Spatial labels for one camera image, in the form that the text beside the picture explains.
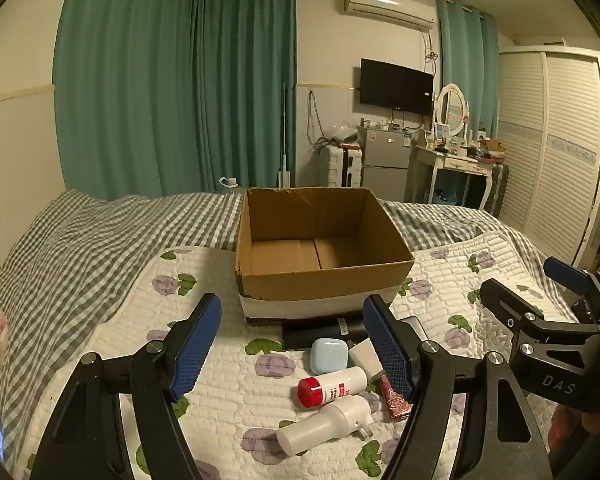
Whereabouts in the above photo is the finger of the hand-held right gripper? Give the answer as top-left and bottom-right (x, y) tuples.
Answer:
(480, 278), (546, 333)
(543, 256), (593, 291)

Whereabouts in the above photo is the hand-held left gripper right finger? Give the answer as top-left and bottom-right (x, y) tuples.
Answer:
(362, 294), (553, 480)

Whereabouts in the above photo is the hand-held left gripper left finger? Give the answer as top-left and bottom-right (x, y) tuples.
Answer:
(27, 292), (223, 480)

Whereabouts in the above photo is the white charger block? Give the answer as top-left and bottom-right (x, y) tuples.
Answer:
(349, 339), (386, 380)

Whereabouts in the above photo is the red patterned small pack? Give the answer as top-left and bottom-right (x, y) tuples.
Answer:
(380, 379), (415, 420)

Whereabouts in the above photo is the white bottle with red cap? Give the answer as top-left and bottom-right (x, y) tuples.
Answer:
(297, 366), (368, 408)

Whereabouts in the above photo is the light blue earbud case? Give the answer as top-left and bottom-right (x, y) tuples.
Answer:
(310, 338), (350, 375)

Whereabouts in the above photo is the black remote control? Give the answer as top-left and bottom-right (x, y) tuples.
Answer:
(281, 316), (368, 351)

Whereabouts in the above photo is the brown cardboard box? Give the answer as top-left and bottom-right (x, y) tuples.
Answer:
(235, 186), (415, 322)

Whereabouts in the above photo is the person's right hand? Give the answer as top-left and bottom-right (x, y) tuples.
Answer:
(547, 402), (600, 456)

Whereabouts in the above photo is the white floral quilt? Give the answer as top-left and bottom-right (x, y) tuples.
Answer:
(12, 232), (581, 480)

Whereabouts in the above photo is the dark suitcase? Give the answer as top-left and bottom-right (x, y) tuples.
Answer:
(482, 161), (510, 216)

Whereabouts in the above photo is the blue basket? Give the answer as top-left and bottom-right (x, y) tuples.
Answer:
(426, 185), (466, 206)

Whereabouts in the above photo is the white slatted wardrobe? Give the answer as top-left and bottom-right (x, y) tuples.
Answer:
(495, 46), (600, 266)

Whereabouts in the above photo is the white dressing table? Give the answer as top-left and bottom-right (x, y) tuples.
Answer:
(405, 142), (496, 211)

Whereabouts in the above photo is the silver small fridge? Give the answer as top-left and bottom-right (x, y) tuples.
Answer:
(362, 126), (413, 202)

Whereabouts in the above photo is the white suitcase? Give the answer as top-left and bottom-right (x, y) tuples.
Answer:
(321, 144), (365, 192)

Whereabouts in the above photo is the oval white-framed mirror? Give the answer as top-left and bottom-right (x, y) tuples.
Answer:
(435, 83), (468, 137)

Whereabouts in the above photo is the white flat mop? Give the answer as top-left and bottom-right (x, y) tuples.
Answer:
(277, 81), (293, 190)

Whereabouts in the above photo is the clear plastic bag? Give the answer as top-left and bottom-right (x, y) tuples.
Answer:
(330, 124), (361, 145)

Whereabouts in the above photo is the light green curtain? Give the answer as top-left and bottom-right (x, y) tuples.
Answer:
(437, 0), (500, 133)

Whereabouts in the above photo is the white air conditioner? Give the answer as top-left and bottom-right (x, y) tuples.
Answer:
(342, 0), (437, 30)

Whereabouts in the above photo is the black wall television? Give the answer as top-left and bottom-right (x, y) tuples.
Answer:
(359, 58), (435, 115)

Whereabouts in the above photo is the black wall cable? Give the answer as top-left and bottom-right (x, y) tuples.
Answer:
(307, 91), (328, 148)

